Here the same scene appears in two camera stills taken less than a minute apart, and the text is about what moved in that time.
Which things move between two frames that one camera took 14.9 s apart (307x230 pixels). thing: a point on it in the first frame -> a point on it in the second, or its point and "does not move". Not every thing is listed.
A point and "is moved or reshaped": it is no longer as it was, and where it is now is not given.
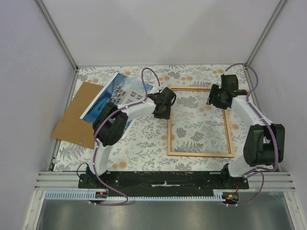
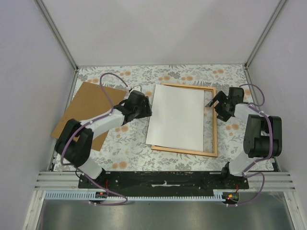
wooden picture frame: x=183 y=88 is moved or reshaped
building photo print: x=122 y=90 -> x=177 y=119
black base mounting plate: x=162 y=184 does not move
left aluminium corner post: x=62 y=41 does not move
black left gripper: x=166 y=116 -> x=147 y=111
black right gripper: x=212 y=98 -> x=221 y=97
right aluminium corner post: x=268 y=28 does not move
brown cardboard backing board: x=71 y=128 does not move
